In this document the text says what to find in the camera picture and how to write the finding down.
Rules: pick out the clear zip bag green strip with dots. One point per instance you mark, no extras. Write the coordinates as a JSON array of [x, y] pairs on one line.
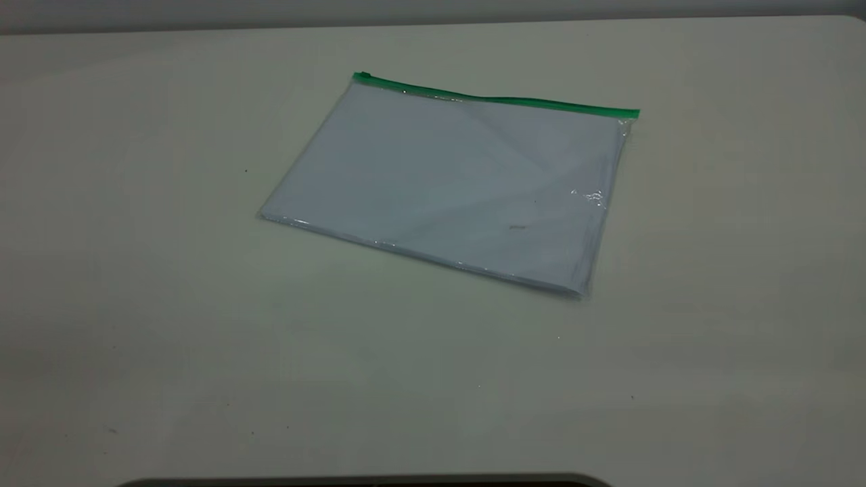
[[460, 182]]

